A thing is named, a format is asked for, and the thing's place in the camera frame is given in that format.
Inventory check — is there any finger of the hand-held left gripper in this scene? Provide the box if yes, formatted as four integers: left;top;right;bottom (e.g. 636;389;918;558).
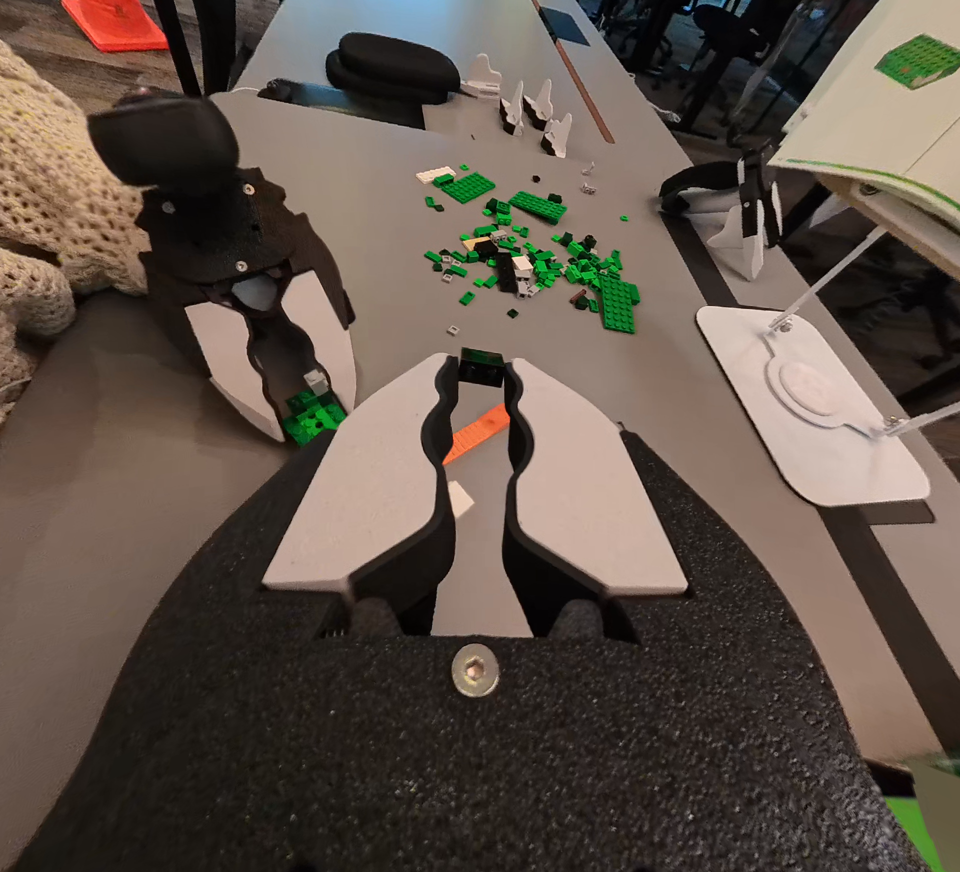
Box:
183;298;294;444
281;268;359;431

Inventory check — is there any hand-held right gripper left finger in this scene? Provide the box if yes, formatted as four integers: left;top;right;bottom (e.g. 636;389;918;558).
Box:
261;352;459;602

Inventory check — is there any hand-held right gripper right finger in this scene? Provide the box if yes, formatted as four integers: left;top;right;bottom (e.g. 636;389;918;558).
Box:
502;358;691;602

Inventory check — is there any green lego assembly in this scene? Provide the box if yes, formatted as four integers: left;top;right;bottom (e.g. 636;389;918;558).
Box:
281;368;348;448

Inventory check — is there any dark green lego brick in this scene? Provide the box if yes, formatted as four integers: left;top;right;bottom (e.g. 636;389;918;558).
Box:
457;345;507;389

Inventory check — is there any pile of green lego pieces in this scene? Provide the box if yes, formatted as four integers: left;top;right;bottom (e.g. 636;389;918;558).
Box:
414;163;645;337

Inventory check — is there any person's left forearm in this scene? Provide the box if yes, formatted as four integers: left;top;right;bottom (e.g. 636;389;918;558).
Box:
0;38;151;297

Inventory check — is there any large green lego plate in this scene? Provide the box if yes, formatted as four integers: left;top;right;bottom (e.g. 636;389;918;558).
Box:
594;272;643;335

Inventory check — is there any long green lego plate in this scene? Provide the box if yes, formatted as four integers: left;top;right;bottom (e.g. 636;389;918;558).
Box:
507;190;570;225

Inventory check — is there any green lego set box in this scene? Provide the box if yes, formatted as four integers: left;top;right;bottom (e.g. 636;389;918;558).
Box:
883;753;960;872

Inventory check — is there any lego instruction booklet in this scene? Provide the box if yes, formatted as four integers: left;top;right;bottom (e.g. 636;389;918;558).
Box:
768;0;960;282

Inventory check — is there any orange brick separator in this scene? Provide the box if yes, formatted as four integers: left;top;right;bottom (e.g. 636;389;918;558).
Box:
442;404;513;467

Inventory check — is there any white booklet stand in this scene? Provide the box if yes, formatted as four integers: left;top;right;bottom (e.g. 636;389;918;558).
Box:
695;223;960;509

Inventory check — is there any black metal table leg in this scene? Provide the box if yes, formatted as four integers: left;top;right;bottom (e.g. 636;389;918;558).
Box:
142;0;240;99

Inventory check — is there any black zip case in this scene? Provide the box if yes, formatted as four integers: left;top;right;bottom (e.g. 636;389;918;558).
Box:
324;30;463;107

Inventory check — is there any wooden ruler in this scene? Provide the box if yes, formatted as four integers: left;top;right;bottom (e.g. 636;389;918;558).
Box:
526;0;617;145

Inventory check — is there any black square pad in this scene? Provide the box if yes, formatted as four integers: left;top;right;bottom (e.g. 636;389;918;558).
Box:
539;5;595;49

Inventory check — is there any black office chair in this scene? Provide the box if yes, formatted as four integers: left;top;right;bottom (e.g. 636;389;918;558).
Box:
688;2;759;131

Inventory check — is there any white cable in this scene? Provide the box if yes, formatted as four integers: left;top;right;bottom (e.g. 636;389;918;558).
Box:
628;71;680;125

